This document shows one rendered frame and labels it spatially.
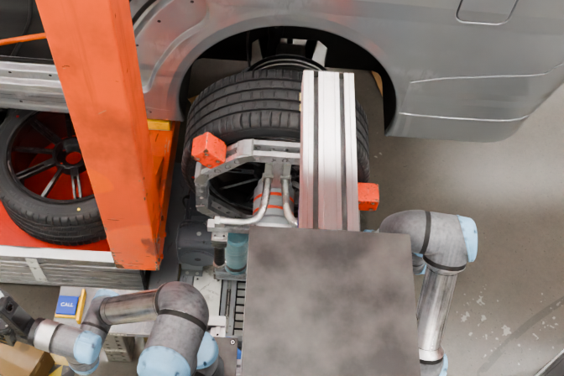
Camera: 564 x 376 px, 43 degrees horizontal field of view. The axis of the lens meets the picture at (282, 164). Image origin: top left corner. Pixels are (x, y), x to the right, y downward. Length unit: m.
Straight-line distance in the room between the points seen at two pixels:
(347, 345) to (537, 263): 2.62
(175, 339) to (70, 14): 0.74
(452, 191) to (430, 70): 1.24
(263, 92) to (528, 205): 1.82
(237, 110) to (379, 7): 0.55
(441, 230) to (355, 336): 0.91
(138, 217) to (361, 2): 0.97
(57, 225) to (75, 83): 1.20
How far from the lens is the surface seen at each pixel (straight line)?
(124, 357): 3.11
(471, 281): 3.45
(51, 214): 2.92
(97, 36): 1.68
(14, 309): 1.90
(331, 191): 1.14
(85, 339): 1.88
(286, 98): 2.31
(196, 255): 2.93
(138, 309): 1.83
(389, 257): 1.10
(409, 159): 3.69
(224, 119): 2.32
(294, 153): 2.31
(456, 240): 1.92
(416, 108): 2.68
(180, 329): 1.64
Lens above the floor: 3.00
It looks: 57 degrees down
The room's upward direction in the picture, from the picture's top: 7 degrees clockwise
